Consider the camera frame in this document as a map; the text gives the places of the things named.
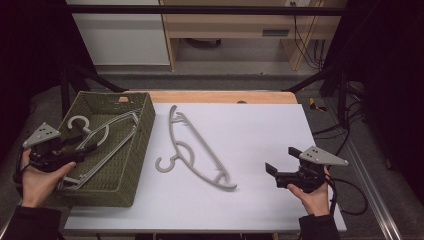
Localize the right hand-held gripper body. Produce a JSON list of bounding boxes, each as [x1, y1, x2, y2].
[[275, 145, 350, 194]]

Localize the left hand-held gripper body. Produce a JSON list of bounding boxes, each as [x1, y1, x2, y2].
[[21, 122, 87, 173]]

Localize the green woven basket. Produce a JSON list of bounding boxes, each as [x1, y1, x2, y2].
[[44, 91, 157, 208]]

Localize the person's right hand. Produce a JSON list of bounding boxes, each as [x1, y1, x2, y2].
[[287, 166, 332, 217]]

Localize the person's left hand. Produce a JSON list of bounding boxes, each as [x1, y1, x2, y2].
[[20, 148, 78, 208]]

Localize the white board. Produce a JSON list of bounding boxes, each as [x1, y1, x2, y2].
[[63, 102, 348, 233]]

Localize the black metal stand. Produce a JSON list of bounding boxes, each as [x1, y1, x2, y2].
[[59, 63, 128, 118], [286, 64, 351, 129]]

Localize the yellow and black tool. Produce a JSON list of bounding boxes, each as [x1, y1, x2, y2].
[[308, 97, 328, 113]]

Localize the black curtain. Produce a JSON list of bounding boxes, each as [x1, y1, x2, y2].
[[0, 0, 98, 161], [323, 0, 424, 201]]

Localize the wooden table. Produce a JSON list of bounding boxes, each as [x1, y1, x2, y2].
[[126, 90, 298, 104]]

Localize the white cabinet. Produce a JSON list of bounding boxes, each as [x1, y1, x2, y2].
[[66, 0, 171, 67]]

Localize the wooden desk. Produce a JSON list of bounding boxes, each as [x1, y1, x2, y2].
[[159, 0, 348, 72]]

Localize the black metal crossbar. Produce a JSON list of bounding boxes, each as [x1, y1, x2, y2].
[[66, 4, 348, 17]]

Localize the black floor cables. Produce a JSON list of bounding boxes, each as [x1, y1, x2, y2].
[[313, 99, 365, 151]]

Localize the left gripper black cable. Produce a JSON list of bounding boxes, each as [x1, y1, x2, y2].
[[12, 146, 32, 189]]

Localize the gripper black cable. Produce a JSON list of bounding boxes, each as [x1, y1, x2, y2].
[[12, 146, 32, 189], [328, 175, 369, 217]]

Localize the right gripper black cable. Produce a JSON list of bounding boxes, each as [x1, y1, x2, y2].
[[328, 175, 369, 217]]

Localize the aluminium rail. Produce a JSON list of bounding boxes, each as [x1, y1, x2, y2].
[[0, 199, 24, 240], [324, 99, 404, 240]]

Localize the black hanging cables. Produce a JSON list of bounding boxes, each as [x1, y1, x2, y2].
[[289, 1, 327, 71]]

